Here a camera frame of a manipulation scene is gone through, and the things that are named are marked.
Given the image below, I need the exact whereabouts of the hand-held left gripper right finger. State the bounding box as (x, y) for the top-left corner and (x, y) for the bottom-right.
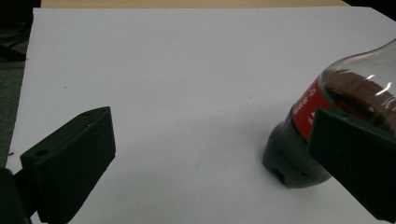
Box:
(307, 106), (396, 224)

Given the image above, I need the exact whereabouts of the cola bottle with red label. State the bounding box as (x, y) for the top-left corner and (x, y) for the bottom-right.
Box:
(262, 38), (396, 189)

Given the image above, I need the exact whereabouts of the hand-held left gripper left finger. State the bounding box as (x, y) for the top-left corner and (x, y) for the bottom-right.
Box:
(13, 105), (117, 224)

